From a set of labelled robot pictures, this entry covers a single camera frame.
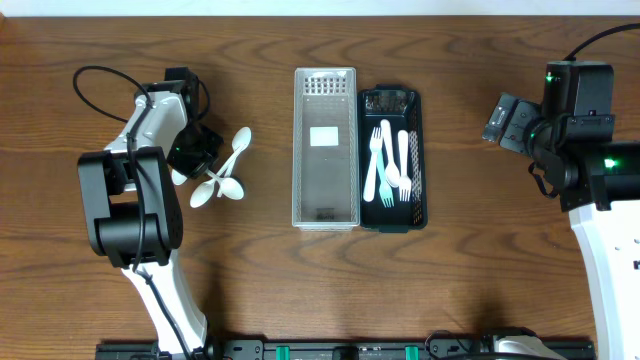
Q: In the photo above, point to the white spoon bowl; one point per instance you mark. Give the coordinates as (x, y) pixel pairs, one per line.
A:
(205, 190)
(240, 142)

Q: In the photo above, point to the black plastic basket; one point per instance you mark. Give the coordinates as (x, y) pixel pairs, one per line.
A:
(402, 107)

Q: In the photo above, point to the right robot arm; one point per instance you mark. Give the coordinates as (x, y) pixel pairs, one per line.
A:
(574, 159)

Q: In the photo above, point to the white label in basket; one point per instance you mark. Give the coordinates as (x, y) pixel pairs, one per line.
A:
(324, 136)

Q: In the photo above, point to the clear plastic basket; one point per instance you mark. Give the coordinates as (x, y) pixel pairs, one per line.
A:
(325, 180)

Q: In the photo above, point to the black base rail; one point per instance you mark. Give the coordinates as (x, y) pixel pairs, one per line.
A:
(439, 345)

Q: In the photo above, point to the pale green fork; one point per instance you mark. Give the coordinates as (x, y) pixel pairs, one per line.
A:
(385, 190)

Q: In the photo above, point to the white spoon crossing diagonal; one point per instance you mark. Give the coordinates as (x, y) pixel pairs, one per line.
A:
(229, 187)

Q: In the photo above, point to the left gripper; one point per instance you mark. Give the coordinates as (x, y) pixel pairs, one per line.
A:
(195, 156)

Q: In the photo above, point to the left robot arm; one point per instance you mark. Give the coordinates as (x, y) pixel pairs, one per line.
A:
(133, 216)

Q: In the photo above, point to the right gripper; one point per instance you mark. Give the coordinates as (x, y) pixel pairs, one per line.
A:
(513, 127)

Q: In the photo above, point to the white spoon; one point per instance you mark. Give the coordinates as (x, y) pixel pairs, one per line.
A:
(178, 178)
(391, 170)

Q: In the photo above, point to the white fork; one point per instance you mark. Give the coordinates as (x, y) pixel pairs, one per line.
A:
(405, 183)
(375, 146)

